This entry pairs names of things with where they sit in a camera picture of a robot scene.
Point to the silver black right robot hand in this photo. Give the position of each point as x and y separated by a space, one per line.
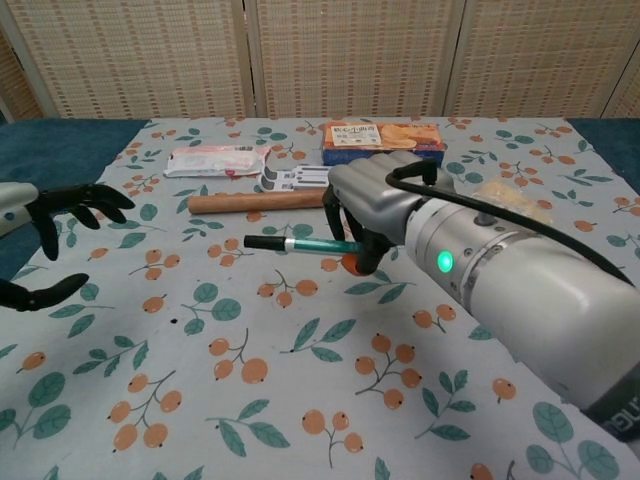
380 200

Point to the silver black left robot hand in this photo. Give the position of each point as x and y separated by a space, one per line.
75 200

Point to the green white marker body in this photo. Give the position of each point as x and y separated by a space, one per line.
315 246

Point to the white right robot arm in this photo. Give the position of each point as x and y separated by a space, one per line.
525 300

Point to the teal velvet table cover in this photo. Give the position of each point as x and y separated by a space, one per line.
50 150

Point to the orange blue cookie box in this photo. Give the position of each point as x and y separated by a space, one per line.
380 140

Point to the white folding plastic stand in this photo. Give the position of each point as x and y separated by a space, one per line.
295 179

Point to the clear bag of beige food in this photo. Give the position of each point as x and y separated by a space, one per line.
502 189

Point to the wooden rolling pin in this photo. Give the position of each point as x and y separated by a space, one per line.
255 202

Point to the white pink snack packet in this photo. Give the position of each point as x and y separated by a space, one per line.
215 161

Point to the woven bamboo screen panel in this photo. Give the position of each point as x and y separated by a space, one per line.
355 55
135 55
545 55

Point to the floral fruit print tablecloth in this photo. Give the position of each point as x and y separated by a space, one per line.
250 360

